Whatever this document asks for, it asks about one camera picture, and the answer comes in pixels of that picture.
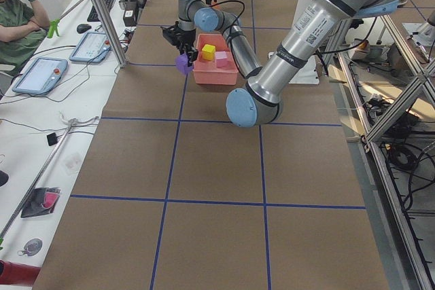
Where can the near teach pendant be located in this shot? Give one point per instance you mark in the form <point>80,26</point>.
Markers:
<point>41,76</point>

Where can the pink foam cube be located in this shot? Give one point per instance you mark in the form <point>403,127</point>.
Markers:
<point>221,59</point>

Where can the teach pendant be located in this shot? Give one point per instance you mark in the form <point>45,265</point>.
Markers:
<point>41,76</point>
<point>92,48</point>

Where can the far teach pendant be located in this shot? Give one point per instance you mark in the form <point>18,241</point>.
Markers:
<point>92,48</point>

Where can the pink plastic bin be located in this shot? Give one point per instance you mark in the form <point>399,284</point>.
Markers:
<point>206,72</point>

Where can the black computer mouse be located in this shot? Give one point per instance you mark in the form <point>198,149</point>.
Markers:
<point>82,28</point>

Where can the purple foam cube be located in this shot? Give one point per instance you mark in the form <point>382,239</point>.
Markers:
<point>182,64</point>

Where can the aluminium frame post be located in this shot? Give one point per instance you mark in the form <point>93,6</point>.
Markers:
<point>110,31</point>

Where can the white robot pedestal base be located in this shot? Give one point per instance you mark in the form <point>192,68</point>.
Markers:
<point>294,61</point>

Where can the seated person green shirt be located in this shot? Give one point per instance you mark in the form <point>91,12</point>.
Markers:
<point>24,24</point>

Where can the round metal disc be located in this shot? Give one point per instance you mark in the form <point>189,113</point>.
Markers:
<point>31,248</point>

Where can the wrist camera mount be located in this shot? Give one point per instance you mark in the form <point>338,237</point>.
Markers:
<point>170,35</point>

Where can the green clamp tool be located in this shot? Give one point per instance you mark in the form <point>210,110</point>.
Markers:
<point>53,29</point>

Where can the aluminium rod on table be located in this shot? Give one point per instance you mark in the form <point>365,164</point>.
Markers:
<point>70,124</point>

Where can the yellow foam cube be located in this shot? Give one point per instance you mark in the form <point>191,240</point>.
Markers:
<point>208,52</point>

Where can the pink and grey pouch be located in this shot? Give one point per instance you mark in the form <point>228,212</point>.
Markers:
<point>42,201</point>

